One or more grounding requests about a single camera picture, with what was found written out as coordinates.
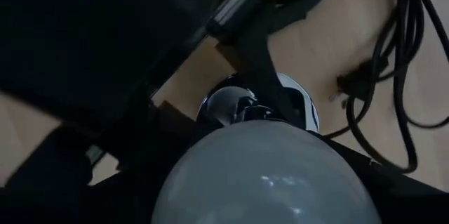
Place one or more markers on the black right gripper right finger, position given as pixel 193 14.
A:
pixel 414 206

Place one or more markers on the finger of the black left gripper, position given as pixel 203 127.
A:
pixel 56 157
pixel 266 76

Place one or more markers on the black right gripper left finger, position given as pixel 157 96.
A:
pixel 105 206

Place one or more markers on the chrome lamp base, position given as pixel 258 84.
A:
pixel 228 106

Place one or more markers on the white lightbulb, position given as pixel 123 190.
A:
pixel 266 182

